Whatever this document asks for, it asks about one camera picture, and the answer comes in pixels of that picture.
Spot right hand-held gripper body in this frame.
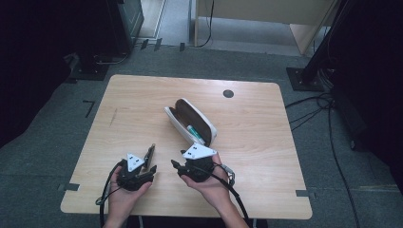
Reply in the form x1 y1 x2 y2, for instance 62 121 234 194
177 142 219 183

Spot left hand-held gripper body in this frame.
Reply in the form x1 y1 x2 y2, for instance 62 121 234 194
116 153 154 192

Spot white pencil case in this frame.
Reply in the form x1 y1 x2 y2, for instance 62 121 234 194
163 97 219 148

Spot person's left hand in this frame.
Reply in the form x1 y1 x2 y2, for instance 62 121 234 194
105 165 154 223

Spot person's right hand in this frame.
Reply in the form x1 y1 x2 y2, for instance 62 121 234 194
180 153 235 212

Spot small grey clip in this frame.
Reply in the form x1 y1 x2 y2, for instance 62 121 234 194
221 163 237 187

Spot black flat stand base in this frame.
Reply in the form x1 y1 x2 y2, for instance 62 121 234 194
68 62 110 82

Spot black cabinet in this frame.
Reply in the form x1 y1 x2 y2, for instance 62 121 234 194
106 0 145 55

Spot black stand with square base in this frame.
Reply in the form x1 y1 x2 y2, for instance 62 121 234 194
285 0 355 93

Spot dark curtain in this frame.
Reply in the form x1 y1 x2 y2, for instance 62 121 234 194
0 0 110 150
327 0 403 195

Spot beige wooden furniture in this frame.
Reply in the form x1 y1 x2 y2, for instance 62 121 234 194
193 0 337 57

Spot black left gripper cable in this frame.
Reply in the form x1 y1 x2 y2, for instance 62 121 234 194
95 160 125 228

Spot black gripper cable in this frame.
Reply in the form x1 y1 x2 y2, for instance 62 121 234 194
95 160 125 228
202 161 251 228

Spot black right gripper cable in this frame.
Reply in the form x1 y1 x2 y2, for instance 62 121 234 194
202 161 251 228

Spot black hanging cable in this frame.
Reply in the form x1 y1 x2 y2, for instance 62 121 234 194
194 0 215 48

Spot black floor cables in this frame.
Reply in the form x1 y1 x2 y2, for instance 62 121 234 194
284 91 362 228

